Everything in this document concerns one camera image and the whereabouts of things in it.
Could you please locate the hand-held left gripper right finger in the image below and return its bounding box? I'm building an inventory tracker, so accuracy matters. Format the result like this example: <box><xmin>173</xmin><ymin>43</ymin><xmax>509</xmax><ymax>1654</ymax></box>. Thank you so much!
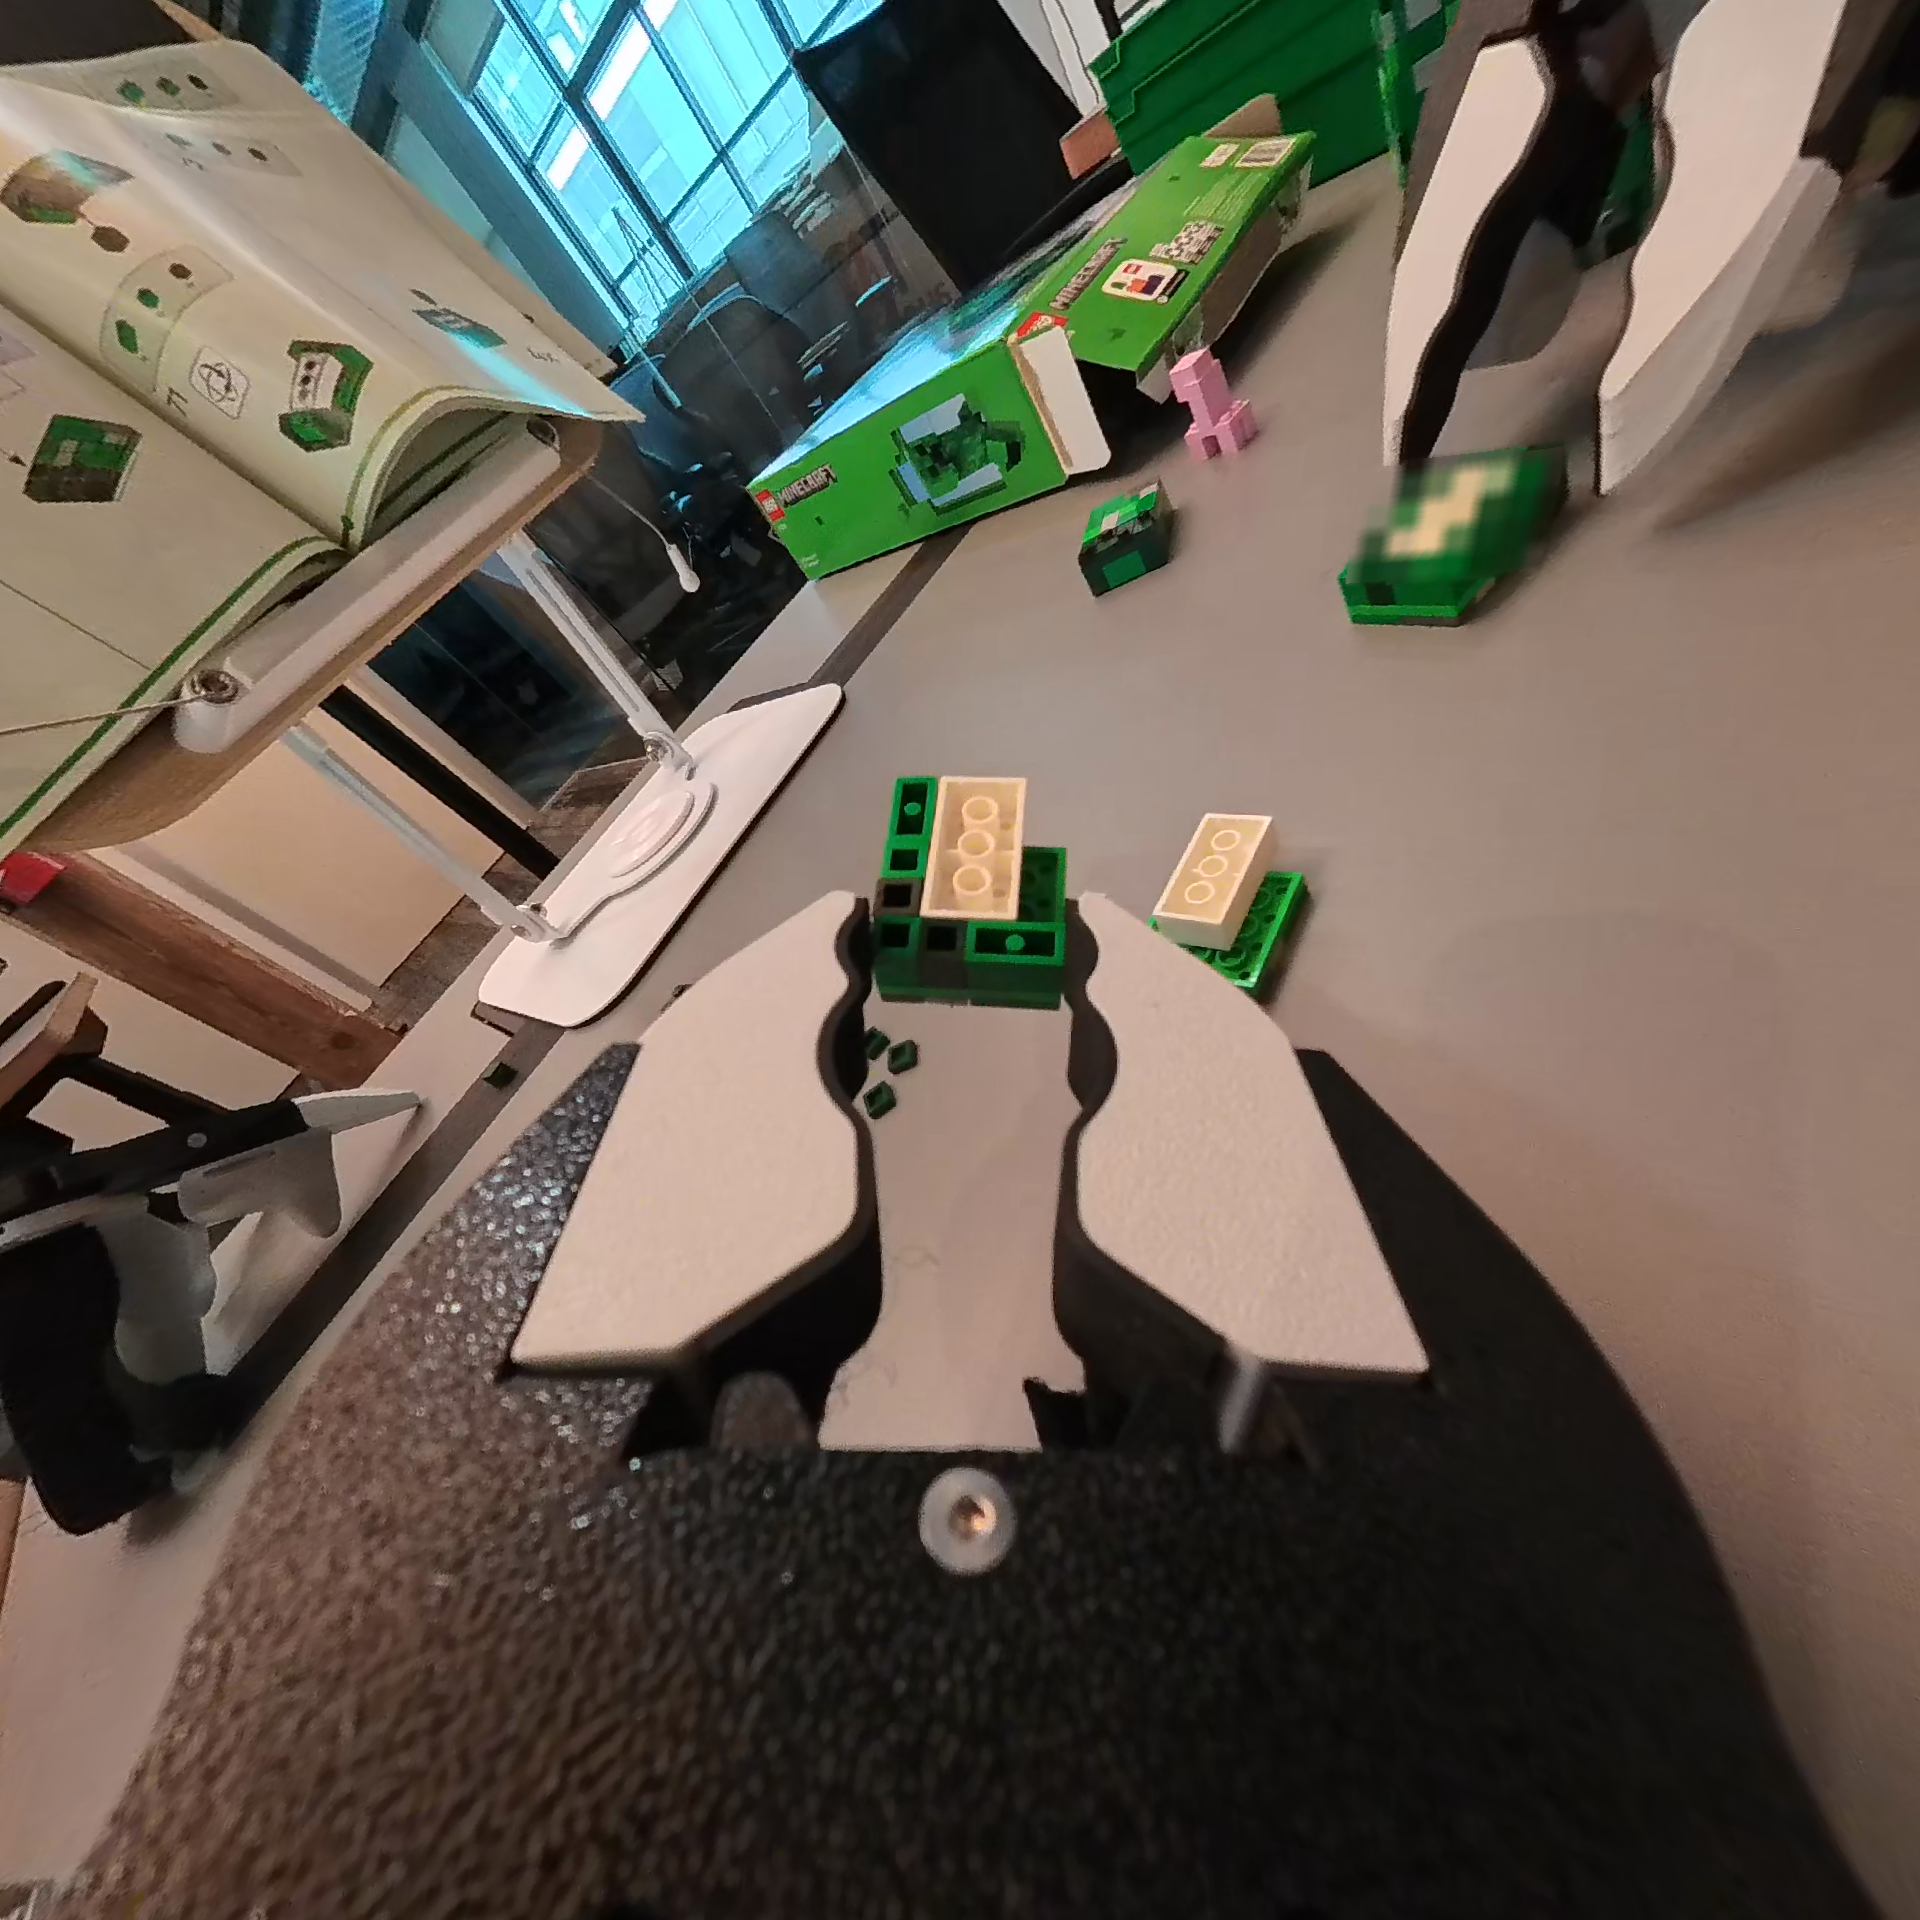
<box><xmin>1054</xmin><ymin>892</ymin><xmax>1431</xmax><ymax>1453</ymax></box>

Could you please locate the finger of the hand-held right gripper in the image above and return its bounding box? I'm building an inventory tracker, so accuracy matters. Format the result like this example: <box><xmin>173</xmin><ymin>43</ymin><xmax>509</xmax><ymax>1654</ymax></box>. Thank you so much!
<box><xmin>1592</xmin><ymin>0</ymin><xmax>1859</xmax><ymax>496</ymax></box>
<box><xmin>1381</xmin><ymin>32</ymin><xmax>1575</xmax><ymax>471</ymax></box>

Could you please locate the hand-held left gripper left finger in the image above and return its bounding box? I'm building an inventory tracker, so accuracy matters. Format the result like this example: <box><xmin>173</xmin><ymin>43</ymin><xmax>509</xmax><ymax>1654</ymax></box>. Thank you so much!
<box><xmin>507</xmin><ymin>892</ymin><xmax>885</xmax><ymax>1412</ymax></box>

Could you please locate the green lego assembly white brick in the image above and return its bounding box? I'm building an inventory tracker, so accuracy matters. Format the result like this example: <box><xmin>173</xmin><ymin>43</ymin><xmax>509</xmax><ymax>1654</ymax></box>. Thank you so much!
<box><xmin>870</xmin><ymin>775</ymin><xmax>1069</xmax><ymax>1011</ymax></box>

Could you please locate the opened green lego box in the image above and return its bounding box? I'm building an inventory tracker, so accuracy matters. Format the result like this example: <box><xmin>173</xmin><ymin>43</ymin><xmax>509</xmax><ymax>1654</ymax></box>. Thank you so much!
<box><xmin>1036</xmin><ymin>94</ymin><xmax>1316</xmax><ymax>378</ymax></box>

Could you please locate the pink lego pig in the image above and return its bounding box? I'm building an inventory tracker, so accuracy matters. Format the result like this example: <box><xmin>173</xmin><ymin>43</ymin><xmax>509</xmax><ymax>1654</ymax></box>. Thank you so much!
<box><xmin>1171</xmin><ymin>348</ymin><xmax>1260</xmax><ymax>463</ymax></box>

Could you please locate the open lego instruction booklet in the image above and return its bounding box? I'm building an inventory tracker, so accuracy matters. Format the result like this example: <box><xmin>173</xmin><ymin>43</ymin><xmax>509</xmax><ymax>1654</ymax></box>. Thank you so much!
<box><xmin>0</xmin><ymin>36</ymin><xmax>646</xmax><ymax>842</ymax></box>

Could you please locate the green plastic crate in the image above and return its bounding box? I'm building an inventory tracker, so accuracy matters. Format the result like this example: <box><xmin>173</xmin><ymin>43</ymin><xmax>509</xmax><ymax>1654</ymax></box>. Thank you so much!
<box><xmin>1087</xmin><ymin>0</ymin><xmax>1412</xmax><ymax>167</ymax></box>

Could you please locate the book stand with white base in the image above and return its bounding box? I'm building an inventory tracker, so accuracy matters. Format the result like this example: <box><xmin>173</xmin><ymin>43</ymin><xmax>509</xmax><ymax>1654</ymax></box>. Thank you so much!
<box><xmin>0</xmin><ymin>412</ymin><xmax>846</xmax><ymax>1028</ymax></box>

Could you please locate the spare hand-held gripper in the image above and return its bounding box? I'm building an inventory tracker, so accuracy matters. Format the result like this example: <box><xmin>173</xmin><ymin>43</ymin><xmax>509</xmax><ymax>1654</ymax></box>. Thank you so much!
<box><xmin>0</xmin><ymin>1087</ymin><xmax>422</xmax><ymax>1531</ymax></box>

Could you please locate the black monitor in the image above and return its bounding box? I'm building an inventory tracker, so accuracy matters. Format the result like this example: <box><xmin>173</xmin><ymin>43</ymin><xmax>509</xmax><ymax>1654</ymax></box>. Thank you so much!
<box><xmin>795</xmin><ymin>15</ymin><xmax>1080</xmax><ymax>288</ymax></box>

